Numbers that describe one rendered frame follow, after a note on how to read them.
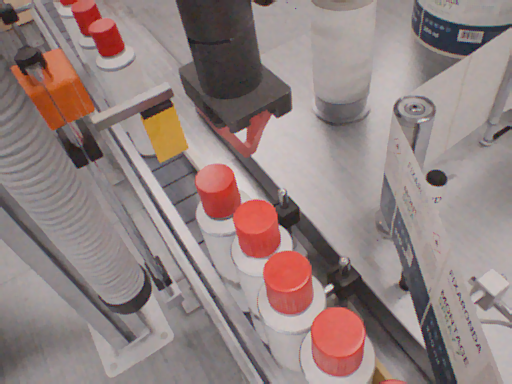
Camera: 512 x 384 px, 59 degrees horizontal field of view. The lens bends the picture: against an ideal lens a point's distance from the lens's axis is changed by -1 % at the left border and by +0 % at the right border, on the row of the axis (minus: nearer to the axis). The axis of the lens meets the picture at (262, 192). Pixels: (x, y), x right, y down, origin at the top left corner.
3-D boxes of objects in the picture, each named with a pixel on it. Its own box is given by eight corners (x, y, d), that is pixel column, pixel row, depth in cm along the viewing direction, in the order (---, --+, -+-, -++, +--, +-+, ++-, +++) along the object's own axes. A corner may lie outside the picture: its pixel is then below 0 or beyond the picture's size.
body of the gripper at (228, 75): (237, 56, 46) (222, -14, 40) (295, 105, 40) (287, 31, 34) (181, 84, 44) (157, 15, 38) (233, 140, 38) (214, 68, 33)
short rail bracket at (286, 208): (304, 247, 61) (300, 191, 51) (286, 258, 60) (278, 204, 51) (291, 231, 63) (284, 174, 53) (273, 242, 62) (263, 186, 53)
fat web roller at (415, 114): (420, 227, 55) (452, 108, 40) (391, 246, 54) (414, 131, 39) (394, 203, 57) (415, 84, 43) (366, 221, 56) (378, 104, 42)
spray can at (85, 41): (156, 125, 72) (108, 5, 57) (126, 139, 71) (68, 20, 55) (144, 108, 75) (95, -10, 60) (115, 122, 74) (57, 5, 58)
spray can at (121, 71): (175, 147, 69) (129, 25, 53) (144, 162, 67) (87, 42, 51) (161, 128, 72) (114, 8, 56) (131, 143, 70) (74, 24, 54)
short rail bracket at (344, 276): (360, 312, 54) (366, 262, 45) (317, 341, 53) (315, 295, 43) (343, 292, 56) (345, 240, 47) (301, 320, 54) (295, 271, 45)
